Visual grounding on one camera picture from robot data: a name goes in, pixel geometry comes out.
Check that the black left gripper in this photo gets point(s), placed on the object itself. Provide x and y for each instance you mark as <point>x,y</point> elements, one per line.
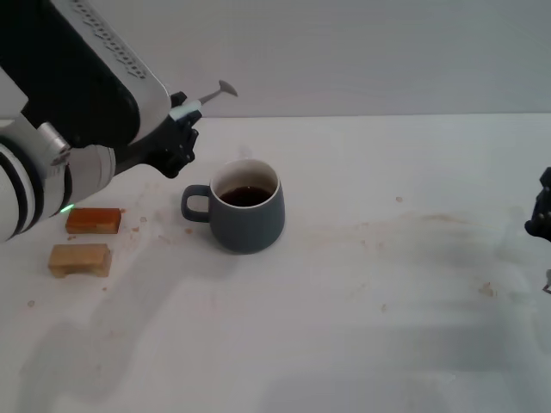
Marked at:
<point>168,146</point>

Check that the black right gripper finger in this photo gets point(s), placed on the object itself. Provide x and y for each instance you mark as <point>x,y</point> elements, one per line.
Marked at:
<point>543,219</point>
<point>547,180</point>

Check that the grey ceramic coffee cup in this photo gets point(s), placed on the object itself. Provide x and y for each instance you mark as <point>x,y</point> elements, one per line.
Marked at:
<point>249,228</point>

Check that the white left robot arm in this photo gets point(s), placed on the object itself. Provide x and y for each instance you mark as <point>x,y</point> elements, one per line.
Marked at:
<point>43,189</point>

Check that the reddish brown wooden block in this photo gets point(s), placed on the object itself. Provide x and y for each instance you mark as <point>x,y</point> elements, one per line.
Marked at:
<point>92,220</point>

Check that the light wooden notched block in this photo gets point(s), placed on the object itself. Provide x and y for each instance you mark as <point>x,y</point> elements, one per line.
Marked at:
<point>79,257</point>

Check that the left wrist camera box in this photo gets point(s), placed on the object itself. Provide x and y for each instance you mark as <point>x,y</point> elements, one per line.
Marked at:
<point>73,73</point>

